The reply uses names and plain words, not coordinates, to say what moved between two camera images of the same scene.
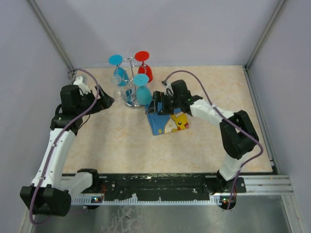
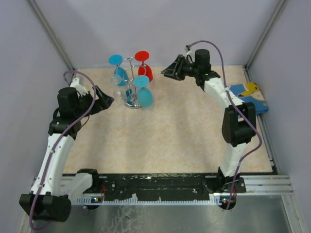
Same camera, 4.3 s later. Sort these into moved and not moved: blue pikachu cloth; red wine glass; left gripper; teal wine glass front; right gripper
Moved: blue pikachu cloth; right gripper
Not moved: teal wine glass front; red wine glass; left gripper
